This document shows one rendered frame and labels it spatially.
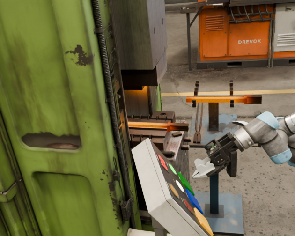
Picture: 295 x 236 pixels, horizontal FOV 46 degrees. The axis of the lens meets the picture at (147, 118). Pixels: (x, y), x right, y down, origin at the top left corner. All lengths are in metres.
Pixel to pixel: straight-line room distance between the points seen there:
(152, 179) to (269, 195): 1.86
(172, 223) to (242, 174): 2.02
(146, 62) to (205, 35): 3.71
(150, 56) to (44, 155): 0.59
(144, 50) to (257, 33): 3.83
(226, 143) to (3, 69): 0.88
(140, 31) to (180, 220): 0.73
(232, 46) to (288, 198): 2.82
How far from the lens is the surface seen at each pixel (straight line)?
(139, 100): 1.97
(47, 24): 1.30
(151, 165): 1.15
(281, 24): 5.17
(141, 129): 1.75
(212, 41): 5.13
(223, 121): 2.34
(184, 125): 1.71
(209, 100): 2.01
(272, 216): 2.72
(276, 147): 1.33
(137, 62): 1.44
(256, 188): 2.93
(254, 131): 1.29
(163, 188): 1.05
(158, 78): 1.52
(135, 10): 1.38
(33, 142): 1.55
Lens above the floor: 1.87
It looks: 28 degrees down
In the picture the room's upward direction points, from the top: 6 degrees counter-clockwise
